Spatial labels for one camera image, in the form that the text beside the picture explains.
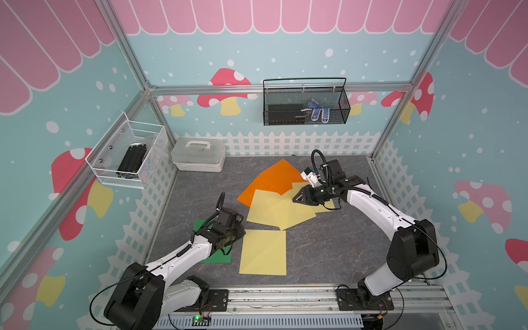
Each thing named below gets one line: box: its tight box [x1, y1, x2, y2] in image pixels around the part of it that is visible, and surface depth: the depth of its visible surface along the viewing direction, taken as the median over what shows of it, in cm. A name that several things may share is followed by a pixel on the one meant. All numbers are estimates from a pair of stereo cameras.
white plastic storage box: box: [171, 137, 227, 173], surface depth 111 cm
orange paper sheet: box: [236, 158, 308, 208], surface depth 111 cm
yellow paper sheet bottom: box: [246, 189, 317, 231], surface depth 99 cm
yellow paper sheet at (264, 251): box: [239, 229, 287, 276], surface depth 87 cm
